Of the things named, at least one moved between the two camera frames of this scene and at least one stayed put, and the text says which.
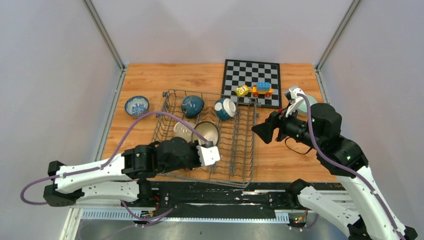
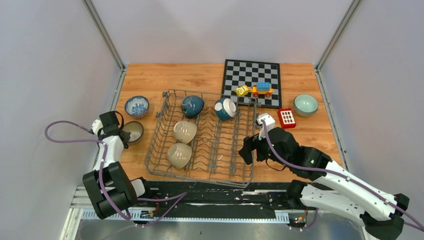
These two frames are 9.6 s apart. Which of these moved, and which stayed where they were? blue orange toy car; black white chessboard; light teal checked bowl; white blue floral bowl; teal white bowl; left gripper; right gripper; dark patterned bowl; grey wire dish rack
Moved: left gripper; right gripper; dark patterned bowl
Stayed: grey wire dish rack; white blue floral bowl; blue orange toy car; black white chessboard; light teal checked bowl; teal white bowl
